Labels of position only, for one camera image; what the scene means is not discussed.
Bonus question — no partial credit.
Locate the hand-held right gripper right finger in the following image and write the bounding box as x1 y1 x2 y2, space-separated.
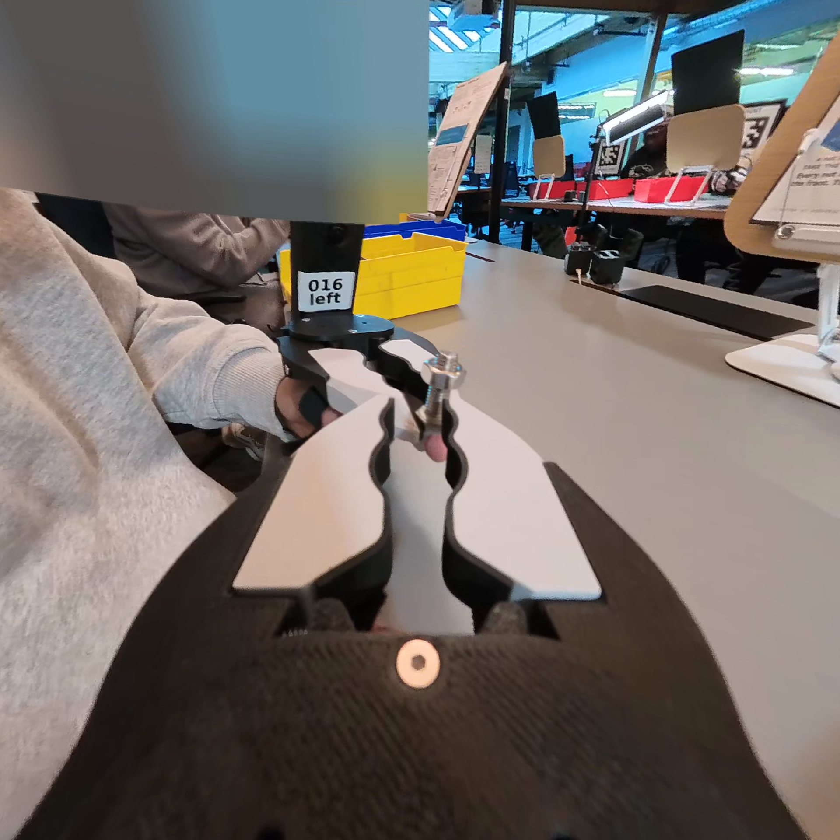
441 397 603 632

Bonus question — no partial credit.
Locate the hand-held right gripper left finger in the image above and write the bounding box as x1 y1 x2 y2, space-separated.
231 398 397 627

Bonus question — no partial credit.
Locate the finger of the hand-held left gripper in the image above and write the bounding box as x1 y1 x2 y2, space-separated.
374 338 441 401
307 346 427 450

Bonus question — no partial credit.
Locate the silver hex bolt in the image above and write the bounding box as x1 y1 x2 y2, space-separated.
413 352 462 442

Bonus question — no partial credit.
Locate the person's left forearm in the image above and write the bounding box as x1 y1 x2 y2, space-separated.
131 282 293 442

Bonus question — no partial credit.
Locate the grey desk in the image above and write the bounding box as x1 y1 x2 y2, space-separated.
377 239 840 840

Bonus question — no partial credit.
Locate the person's left hand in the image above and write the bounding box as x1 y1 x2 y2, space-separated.
276 377 450 465

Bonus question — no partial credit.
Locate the yellow plastic bin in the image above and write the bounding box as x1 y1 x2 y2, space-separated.
279 233 469 320

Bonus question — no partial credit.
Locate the blue plastic bin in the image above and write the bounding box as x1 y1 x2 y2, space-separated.
363 220 468 242

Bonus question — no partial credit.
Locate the wooden instruction board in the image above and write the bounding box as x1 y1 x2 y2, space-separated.
724 36 840 266
427 62 511 217

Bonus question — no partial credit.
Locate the person's grey sweatshirt torso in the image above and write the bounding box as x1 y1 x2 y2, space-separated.
0 187 290 840

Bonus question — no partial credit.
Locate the black support column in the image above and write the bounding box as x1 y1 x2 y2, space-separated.
499 0 519 198

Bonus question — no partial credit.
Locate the small tan board on stand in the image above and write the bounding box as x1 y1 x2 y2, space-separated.
532 134 567 177

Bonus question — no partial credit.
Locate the wooden background table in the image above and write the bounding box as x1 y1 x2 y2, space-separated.
502 193 732 221

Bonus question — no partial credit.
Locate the red plastic bin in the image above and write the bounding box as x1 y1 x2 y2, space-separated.
633 177 713 204
528 180 634 201

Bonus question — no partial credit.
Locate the small black panel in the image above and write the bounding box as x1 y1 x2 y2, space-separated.
527 92 562 140

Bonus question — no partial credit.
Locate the black mat strip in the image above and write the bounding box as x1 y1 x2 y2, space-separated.
581 279 815 342

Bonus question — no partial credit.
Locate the white board stand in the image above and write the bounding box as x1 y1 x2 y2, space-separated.
725 262 840 409

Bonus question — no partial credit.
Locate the white light bar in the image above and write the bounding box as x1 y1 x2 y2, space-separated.
600 92 672 145

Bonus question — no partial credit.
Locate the large tan board on stand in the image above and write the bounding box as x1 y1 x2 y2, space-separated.
666 104 746 173

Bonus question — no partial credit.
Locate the large black panel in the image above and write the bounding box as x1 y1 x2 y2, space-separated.
671 29 746 116

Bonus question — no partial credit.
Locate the large fiducial marker tag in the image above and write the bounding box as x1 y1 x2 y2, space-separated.
742 100 788 153

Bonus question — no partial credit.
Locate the white instruction sheet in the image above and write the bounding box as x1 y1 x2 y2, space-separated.
751 125 840 227

